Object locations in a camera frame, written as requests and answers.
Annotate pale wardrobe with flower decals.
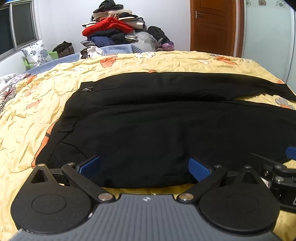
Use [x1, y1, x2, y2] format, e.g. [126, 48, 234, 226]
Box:
[243, 0, 296, 93]

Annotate green plastic stool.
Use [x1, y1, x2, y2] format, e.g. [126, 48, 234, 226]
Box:
[23, 51, 58, 70]

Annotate black cloth bundle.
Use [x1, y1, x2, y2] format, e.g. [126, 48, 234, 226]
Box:
[147, 26, 171, 47]

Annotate clear plastic bag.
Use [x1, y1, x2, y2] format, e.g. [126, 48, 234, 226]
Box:
[134, 31, 160, 52]

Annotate black and white patterned cloth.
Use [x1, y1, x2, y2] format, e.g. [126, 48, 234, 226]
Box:
[80, 46, 104, 60]

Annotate white floral pillow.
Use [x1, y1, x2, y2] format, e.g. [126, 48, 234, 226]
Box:
[21, 39, 52, 67]

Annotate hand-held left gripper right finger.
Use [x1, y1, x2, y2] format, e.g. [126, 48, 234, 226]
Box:
[178, 158, 263, 205]

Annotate striped floral bedding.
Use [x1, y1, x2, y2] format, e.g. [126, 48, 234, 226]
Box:
[0, 73, 31, 114]

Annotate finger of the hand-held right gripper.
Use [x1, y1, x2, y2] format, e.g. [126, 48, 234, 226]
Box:
[285, 146, 296, 161]
[251, 152, 296, 186]

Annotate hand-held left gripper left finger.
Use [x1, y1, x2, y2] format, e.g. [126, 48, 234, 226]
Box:
[30, 156, 116, 205]

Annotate pile of folded clothes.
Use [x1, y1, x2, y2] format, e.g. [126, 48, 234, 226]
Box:
[80, 0, 148, 47]

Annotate yellow floral blanket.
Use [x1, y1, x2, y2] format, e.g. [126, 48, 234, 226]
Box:
[0, 50, 296, 241]

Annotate window with grey frame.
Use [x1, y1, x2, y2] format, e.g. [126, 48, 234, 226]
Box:
[0, 0, 38, 60]

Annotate brown wooden door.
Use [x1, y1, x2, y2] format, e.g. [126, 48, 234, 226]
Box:
[190, 0, 244, 57]

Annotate dark brown bag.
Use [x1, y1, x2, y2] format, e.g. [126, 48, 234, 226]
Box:
[53, 41, 74, 58]

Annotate black pants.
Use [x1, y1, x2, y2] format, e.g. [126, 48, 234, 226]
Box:
[35, 72, 296, 189]

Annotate blue quilted bedsheet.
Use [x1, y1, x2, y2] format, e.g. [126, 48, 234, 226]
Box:
[30, 44, 144, 75]

